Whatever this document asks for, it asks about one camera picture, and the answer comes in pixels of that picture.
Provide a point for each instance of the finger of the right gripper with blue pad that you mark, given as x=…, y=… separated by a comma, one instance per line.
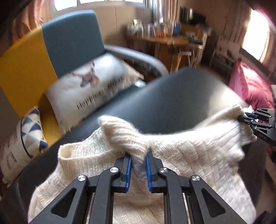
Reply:
x=247, y=118

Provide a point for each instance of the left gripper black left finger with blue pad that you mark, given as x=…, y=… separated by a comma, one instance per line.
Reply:
x=89, y=197

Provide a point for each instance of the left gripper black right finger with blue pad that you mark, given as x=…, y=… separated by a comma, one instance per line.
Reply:
x=187, y=199

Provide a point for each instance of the cream knitted sweater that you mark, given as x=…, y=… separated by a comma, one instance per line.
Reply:
x=212, y=150

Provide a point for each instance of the pink quilted blanket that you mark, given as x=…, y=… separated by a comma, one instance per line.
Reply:
x=252, y=88

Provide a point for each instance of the black leather seat surface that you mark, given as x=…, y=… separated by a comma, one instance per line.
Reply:
x=168, y=105

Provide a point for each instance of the white deer print pillow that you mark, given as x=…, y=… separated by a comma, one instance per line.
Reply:
x=80, y=92

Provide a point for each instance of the blue triangle pattern pillow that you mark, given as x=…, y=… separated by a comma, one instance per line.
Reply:
x=27, y=143

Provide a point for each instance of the cluttered wooden desk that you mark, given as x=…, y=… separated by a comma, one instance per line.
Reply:
x=183, y=47

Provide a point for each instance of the teal and yellow armchair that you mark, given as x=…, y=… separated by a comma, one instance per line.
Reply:
x=37, y=60

